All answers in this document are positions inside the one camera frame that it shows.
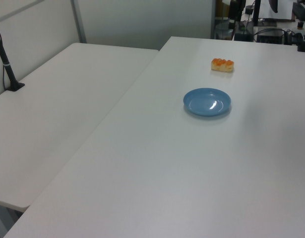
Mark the blue round plate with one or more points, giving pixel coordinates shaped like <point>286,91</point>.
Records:
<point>206,102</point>

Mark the black pole with white band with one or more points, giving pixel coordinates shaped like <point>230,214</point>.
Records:
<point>233,12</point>

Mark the orange glazed bread piece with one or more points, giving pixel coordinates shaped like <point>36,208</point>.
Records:
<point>223,65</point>

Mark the black camera stand pole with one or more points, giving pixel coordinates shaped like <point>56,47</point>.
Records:
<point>5,65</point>

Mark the black clamp mount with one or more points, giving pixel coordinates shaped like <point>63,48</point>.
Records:
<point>304,44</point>

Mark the grey metal partition post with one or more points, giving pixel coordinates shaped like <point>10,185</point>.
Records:
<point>79,22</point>

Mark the white side table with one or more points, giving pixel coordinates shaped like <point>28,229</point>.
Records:
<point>55,104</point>

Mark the black electronics box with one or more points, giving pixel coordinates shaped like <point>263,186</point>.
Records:
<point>270,36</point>

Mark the black upright pole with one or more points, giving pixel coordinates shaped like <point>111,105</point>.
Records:
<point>256,12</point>

